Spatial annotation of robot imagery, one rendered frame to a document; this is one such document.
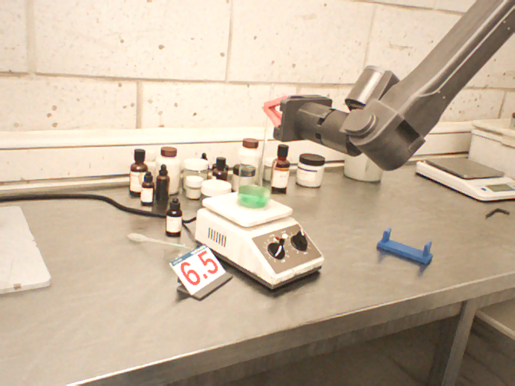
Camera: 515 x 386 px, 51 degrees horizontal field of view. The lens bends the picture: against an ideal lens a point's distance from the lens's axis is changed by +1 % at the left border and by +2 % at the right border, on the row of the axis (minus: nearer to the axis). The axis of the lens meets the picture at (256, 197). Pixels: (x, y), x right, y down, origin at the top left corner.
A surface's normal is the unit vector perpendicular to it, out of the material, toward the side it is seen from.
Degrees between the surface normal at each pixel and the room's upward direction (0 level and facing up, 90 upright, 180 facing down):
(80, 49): 90
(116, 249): 0
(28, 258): 0
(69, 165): 90
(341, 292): 0
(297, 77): 90
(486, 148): 93
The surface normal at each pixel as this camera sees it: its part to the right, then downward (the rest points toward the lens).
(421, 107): 0.30, 0.46
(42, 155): 0.51, 0.35
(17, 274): 0.11, -0.93
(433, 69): -0.65, -0.50
